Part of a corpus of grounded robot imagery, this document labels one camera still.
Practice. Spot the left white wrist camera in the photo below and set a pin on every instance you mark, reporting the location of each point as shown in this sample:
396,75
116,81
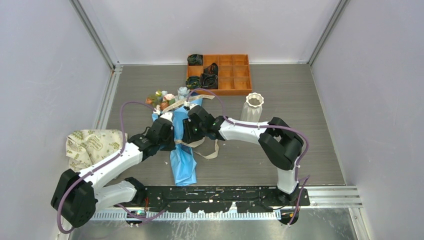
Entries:
168,115

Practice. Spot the dark rolled fabric middle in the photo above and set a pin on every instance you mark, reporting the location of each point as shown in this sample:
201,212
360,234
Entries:
212,69

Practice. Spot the blue paper flower bouquet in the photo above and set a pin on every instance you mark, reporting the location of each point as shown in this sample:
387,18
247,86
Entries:
182,159

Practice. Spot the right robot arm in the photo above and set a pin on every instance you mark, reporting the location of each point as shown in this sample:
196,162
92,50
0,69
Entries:
281,144

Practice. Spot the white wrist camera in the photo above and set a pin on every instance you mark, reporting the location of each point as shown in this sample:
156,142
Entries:
189,105
168,115

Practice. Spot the dark rolled fabric top-left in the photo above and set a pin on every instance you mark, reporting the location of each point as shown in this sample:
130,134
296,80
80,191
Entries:
195,60

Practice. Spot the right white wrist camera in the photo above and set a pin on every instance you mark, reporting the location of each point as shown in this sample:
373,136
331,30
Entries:
189,105

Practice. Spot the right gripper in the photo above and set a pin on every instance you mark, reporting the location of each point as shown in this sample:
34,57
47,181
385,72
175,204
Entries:
188,137

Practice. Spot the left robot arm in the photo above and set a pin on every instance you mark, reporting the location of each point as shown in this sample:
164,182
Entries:
79,195

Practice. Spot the orange compartment tray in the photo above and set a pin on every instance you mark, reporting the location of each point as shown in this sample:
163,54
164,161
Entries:
234,76

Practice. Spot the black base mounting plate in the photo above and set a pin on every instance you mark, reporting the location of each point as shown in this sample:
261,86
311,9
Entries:
217,199

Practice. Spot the dark rolled fabric large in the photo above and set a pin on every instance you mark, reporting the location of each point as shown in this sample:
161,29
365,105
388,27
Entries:
209,81

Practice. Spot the dark rolled fabric bottom-left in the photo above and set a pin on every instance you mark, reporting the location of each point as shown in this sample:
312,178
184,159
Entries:
193,82

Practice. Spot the beige ribbon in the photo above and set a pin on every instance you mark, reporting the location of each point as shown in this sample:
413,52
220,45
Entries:
166,108

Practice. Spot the white ribbed vase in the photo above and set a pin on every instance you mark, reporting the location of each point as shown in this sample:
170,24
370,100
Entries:
252,107

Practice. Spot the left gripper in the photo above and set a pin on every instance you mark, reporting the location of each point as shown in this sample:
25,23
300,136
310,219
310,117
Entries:
171,146

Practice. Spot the floral patterned cloth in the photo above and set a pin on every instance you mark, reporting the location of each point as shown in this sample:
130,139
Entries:
87,147

